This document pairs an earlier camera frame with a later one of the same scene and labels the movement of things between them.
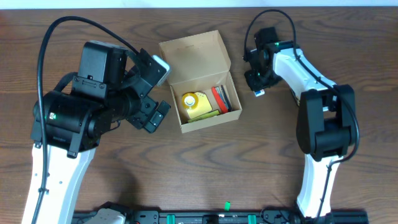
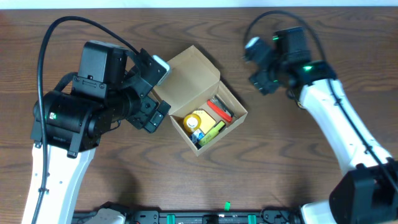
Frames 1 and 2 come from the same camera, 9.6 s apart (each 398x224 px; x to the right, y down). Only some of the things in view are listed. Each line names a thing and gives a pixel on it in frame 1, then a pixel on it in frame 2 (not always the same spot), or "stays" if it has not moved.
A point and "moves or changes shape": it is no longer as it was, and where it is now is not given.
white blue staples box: [259, 93] -> [196, 135]
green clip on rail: [227, 206] stays
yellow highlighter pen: [213, 112] -> [219, 126]
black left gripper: [148, 104] stays
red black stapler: [220, 99] -> [219, 106]
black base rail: [241, 217] stays
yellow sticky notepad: [203, 106] -> [207, 121]
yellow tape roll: [189, 100] -> [191, 122]
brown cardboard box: [202, 87] moves or changes shape
